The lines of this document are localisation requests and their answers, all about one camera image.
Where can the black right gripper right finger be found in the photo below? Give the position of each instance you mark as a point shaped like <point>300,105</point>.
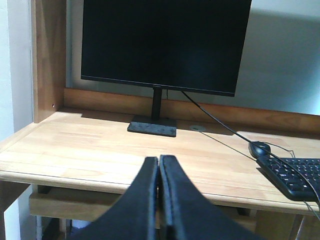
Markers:
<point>185,214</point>

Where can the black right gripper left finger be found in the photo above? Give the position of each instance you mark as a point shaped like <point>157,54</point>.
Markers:
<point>133,216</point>

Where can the light wooden desk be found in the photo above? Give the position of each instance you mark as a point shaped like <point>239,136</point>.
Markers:
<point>79,142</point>

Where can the black computer mouse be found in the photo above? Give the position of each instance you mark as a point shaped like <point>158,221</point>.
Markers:
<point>258,149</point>

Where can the black keyboard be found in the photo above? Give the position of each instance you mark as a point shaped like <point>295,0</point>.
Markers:
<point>296,178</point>

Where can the black computer monitor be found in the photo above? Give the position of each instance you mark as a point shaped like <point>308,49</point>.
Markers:
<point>181,45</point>

